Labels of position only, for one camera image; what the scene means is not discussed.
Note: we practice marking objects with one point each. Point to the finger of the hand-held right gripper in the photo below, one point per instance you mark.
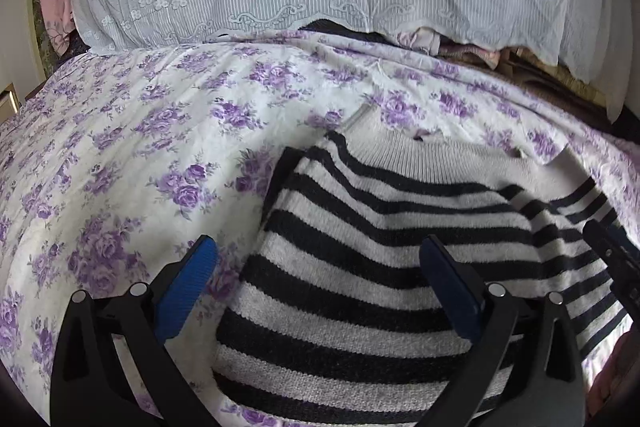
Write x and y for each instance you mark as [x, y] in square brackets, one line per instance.
[619, 238]
[607, 254]

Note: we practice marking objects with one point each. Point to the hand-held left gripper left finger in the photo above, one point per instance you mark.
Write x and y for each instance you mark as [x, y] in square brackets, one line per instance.
[185, 292]

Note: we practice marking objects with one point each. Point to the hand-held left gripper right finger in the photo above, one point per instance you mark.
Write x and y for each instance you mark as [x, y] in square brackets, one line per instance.
[450, 292]

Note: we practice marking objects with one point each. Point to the black grey striped sweater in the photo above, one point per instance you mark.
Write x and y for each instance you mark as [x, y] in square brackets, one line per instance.
[375, 227]

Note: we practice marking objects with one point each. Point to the person's right hand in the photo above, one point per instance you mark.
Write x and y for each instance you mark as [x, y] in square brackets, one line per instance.
[612, 377]

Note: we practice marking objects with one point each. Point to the purple floral bedsheet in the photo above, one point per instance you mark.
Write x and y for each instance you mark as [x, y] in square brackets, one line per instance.
[125, 147]

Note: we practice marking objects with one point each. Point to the stack of folded blankets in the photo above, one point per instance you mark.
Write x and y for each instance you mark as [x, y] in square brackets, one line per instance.
[525, 67]

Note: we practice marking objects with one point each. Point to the green patterned panel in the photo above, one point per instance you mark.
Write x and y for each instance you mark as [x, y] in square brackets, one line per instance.
[42, 52]

